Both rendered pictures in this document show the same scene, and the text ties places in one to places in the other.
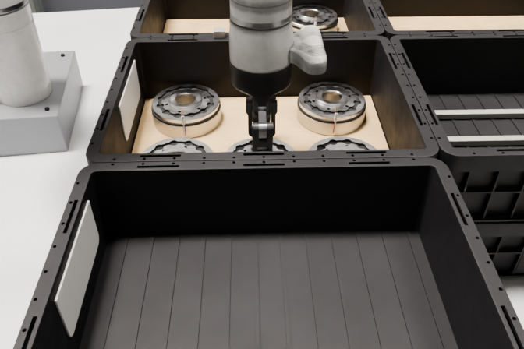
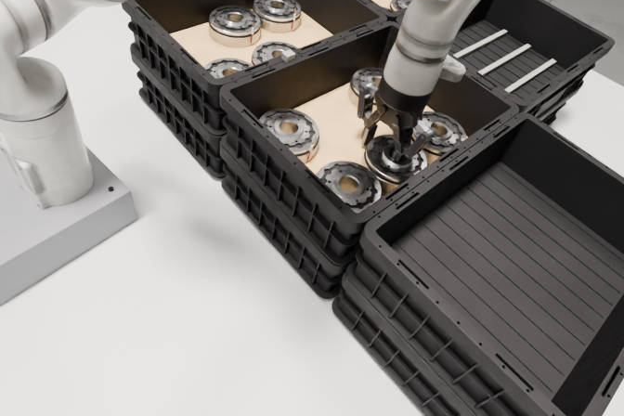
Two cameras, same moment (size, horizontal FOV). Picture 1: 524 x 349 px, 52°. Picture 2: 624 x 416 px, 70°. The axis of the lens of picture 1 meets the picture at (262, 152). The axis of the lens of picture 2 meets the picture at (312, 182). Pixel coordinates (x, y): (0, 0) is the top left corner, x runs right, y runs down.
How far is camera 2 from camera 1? 57 cm
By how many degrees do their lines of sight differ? 37
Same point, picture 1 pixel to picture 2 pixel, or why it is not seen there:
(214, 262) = (435, 245)
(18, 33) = (71, 122)
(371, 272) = (507, 199)
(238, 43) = (419, 75)
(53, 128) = (125, 204)
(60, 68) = not seen: hidden behind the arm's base
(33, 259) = (232, 328)
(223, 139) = (332, 149)
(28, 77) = (83, 165)
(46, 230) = (212, 299)
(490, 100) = not seen: hidden behind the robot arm
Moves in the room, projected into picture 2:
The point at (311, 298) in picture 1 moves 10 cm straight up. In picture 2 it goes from (501, 234) to (536, 195)
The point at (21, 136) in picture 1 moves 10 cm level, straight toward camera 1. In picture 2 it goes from (94, 229) to (151, 254)
